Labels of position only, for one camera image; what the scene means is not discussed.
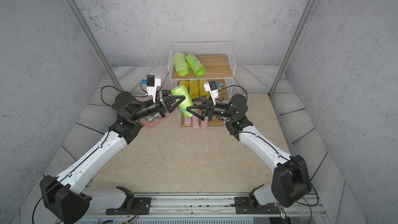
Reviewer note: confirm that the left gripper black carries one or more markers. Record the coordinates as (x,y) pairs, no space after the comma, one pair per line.
(164,103)

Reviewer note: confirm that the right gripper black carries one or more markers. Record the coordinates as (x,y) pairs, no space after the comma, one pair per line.
(208,109)

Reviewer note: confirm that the yellow bag roll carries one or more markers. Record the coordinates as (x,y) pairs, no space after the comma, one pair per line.
(194,89)
(202,91)
(185,83)

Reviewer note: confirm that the pink bag roll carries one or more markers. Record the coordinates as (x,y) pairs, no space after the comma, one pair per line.
(204,124)
(195,122)
(187,121)

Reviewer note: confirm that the light green bag roll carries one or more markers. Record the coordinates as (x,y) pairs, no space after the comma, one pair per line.
(180,64)

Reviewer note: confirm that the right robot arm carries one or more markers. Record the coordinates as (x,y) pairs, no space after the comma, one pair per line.
(290,181)

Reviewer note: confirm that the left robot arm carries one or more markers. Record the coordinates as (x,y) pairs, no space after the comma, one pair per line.
(64,194)

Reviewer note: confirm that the green checkered cloth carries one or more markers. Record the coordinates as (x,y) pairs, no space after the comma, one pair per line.
(153,118)

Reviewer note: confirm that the pink tray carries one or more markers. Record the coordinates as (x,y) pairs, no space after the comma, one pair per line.
(150,124)

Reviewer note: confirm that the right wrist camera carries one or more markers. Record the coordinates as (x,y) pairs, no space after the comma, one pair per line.
(212,88)

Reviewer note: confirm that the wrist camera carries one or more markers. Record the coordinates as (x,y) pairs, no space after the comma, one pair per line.
(152,83)
(212,88)

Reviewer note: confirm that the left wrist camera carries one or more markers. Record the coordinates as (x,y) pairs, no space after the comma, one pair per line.
(152,83)

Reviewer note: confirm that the white wire wooden shelf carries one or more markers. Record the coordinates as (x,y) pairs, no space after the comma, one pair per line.
(216,57)

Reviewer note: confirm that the aluminium mounting rail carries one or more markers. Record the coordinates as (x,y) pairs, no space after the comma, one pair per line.
(213,208)

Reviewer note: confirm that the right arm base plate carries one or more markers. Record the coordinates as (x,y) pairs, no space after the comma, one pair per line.
(256,207)

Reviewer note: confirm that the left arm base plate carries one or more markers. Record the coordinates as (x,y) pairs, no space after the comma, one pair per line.
(132,206)

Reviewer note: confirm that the right aluminium frame post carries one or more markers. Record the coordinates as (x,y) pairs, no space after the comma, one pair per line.
(308,9)

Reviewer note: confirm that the aluminium frame post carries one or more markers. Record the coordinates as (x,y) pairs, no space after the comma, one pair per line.
(308,9)
(76,12)

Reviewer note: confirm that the left aluminium frame post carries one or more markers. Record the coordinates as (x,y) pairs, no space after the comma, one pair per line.
(76,12)

